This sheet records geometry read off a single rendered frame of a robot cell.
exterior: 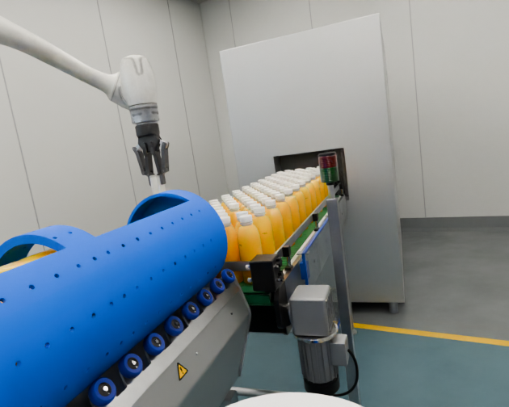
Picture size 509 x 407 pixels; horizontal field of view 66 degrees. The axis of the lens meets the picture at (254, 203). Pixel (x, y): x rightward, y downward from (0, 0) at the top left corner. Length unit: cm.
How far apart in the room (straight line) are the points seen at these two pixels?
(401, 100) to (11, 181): 410
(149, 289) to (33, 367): 25
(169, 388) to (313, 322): 51
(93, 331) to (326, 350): 79
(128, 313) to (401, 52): 465
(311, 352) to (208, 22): 546
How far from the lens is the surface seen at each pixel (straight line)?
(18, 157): 395
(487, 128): 495
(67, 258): 68
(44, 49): 136
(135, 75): 130
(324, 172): 136
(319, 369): 130
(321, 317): 120
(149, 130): 130
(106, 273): 69
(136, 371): 80
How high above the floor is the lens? 133
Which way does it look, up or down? 9 degrees down
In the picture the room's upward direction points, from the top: 8 degrees counter-clockwise
